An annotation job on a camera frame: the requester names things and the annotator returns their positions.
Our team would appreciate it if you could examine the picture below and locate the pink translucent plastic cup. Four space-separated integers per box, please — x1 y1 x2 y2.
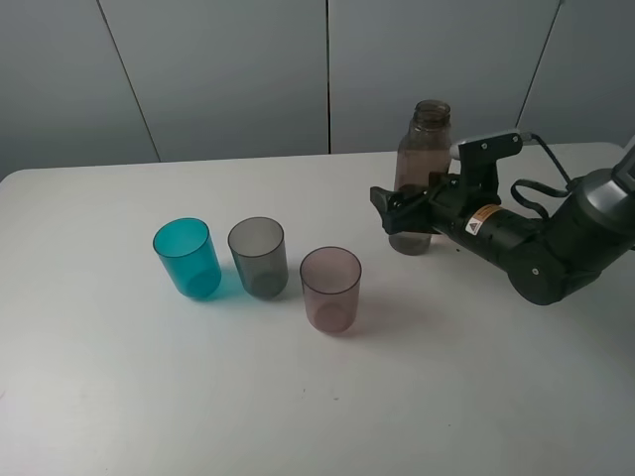
300 246 362 334

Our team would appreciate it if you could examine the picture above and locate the black camera cable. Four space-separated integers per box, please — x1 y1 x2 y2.
510 131 580 218

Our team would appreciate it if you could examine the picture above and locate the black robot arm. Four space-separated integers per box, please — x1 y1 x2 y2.
370 141 634 305

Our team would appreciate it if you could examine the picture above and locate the brown translucent water bottle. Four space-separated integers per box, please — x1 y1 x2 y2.
388 98 454 257

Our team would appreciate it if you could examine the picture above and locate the grey translucent plastic cup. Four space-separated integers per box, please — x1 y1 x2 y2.
227 216 289 300

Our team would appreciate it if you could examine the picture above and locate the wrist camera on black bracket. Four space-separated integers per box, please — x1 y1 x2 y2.
449 129 523 206

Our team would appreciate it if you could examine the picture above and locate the teal translucent plastic cup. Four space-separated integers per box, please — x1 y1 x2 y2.
153 217 222 300

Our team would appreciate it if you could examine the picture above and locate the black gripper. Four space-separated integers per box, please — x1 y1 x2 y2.
370 172 501 237

